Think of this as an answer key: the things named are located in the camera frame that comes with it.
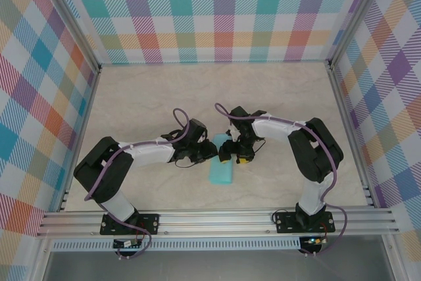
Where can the teal cloth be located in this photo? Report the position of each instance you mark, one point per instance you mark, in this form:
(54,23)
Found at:
(220,175)

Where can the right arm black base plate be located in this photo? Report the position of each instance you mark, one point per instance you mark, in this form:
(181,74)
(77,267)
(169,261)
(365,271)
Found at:
(283,221)

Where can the grey metal panel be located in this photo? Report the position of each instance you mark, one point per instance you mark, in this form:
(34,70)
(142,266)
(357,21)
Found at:
(213,266)

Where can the aluminium frame post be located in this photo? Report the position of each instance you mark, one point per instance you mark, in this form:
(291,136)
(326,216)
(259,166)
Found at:
(358,14)
(77,21)

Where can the aluminium table side rail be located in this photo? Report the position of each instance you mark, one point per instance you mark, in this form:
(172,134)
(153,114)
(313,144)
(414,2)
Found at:
(82,129)
(349,129)

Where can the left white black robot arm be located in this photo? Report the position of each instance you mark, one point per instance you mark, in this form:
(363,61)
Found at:
(148,156)

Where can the long aluminium mounting rail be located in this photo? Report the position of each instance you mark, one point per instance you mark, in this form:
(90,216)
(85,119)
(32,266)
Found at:
(213,223)

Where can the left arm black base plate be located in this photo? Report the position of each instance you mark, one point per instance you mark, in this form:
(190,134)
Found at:
(151,223)

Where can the circuit board with green light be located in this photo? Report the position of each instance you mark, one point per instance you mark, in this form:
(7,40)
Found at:
(314,241)

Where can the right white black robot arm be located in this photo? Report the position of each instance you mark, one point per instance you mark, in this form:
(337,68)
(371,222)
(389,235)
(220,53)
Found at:
(273,130)

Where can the small black circuit board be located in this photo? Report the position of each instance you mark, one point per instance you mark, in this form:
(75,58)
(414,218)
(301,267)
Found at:
(126,244)

